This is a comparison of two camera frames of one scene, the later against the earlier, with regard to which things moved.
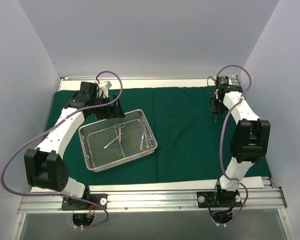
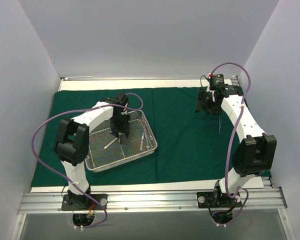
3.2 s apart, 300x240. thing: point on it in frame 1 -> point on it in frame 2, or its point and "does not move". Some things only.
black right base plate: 226,199 does not move
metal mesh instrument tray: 109,142 does not move
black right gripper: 215,108 -> 201,100
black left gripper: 111,107 -> 119,128
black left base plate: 68,204 does not move
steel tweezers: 113,141 does not move
